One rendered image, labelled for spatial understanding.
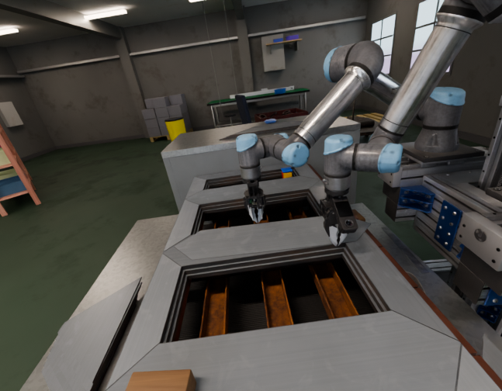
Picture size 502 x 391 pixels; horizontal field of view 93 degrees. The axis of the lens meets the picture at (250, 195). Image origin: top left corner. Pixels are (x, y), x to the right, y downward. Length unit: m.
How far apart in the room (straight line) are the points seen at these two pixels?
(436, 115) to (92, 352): 1.40
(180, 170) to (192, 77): 7.13
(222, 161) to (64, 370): 1.22
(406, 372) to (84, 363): 0.76
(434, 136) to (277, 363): 1.01
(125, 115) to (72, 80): 1.81
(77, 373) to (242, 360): 0.45
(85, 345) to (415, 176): 1.32
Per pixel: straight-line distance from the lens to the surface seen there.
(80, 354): 0.92
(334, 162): 0.71
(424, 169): 1.23
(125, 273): 1.16
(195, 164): 1.65
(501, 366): 0.91
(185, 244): 0.97
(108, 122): 9.94
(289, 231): 0.93
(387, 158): 0.68
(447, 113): 1.21
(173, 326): 0.77
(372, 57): 0.90
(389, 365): 0.64
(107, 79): 9.67
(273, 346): 0.63
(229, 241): 0.92
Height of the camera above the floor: 1.40
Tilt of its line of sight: 26 degrees down
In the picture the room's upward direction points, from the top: 8 degrees counter-clockwise
